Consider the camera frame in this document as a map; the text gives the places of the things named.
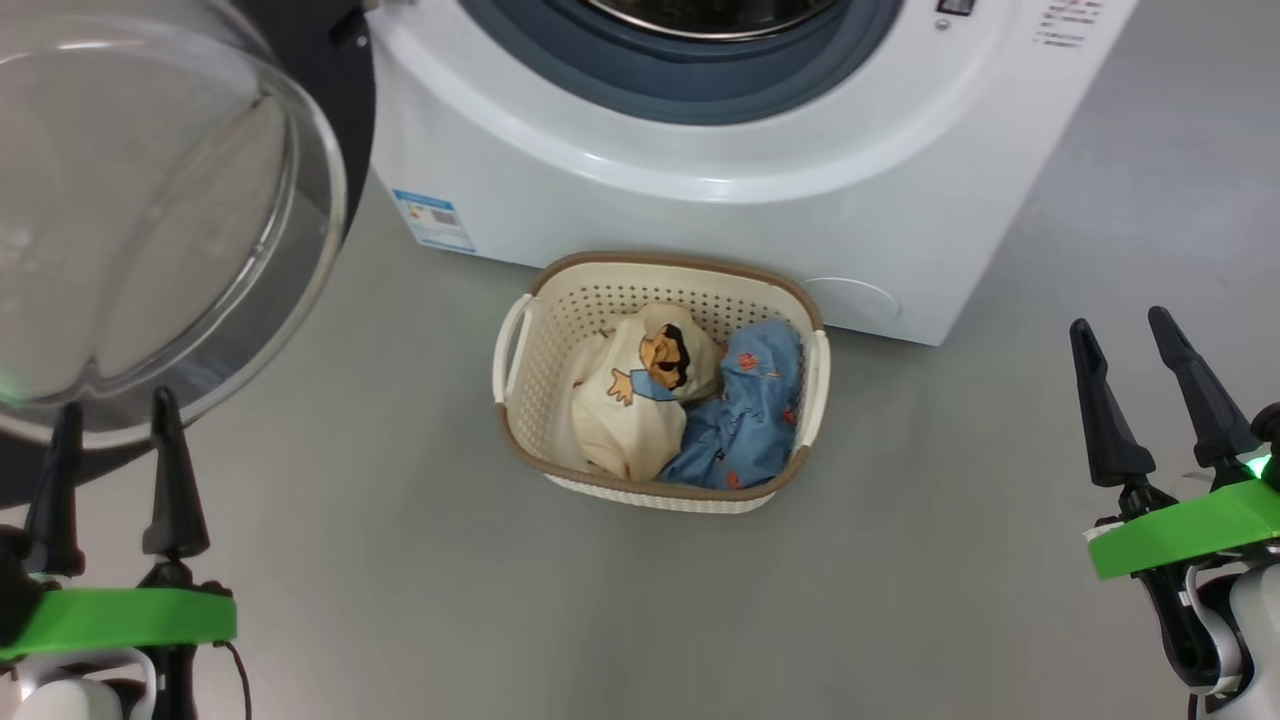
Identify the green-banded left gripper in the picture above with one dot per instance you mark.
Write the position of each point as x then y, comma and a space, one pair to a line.
120, 618

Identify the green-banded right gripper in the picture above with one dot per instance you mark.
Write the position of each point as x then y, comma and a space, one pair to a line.
1180, 535

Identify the black round glass washer door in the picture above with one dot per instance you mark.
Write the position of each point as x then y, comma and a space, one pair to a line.
150, 200

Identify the blue patterned garment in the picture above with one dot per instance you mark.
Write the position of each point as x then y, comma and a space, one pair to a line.
750, 420

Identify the cream cartoon print garment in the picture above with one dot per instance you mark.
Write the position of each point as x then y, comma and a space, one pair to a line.
625, 430

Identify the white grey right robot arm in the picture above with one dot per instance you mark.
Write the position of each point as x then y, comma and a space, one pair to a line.
1260, 630

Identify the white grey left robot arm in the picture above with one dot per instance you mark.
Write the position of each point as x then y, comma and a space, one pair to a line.
70, 700

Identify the white front-load washing machine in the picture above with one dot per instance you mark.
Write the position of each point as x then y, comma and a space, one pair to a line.
700, 220

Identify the washing machine drum with clothes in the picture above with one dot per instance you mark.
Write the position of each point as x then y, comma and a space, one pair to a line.
710, 15

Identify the small printed text sticker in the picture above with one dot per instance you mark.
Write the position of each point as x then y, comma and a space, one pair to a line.
1068, 22

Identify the blue energy label sticker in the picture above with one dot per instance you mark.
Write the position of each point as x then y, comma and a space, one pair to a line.
433, 220

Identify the cream perforated laundry basket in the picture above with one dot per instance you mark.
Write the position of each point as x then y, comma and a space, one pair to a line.
560, 330

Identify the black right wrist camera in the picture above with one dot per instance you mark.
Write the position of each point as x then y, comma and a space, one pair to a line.
1270, 430

